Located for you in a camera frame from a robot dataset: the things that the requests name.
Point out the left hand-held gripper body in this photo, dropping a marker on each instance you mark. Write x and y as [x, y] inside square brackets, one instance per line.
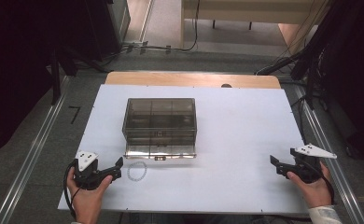
[88, 177]

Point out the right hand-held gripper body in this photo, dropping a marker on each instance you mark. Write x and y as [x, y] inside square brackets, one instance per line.
[307, 169]

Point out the smoky transparent drawer box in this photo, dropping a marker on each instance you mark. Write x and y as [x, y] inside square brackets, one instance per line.
[160, 127]

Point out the person's right hand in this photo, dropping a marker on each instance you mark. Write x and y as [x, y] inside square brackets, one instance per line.
[314, 191]

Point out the person's left hand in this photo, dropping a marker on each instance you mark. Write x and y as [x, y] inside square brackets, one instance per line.
[88, 202]

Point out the white table cover sheet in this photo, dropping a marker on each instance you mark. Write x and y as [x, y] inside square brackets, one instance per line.
[239, 130]

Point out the black metal stand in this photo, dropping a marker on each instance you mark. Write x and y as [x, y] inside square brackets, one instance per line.
[56, 77]

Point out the wooden table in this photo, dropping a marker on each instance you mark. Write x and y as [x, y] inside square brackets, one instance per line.
[189, 79]

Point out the black curtain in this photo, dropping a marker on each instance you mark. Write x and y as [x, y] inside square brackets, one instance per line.
[354, 68]
[12, 62]

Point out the dark cabinet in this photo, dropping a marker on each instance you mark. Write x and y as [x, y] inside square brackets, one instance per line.
[114, 25]

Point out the light wooden bench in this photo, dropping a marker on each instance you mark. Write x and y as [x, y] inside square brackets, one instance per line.
[245, 11]

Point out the metal floor rail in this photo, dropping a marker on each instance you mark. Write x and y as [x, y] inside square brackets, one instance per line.
[30, 155]
[332, 161]

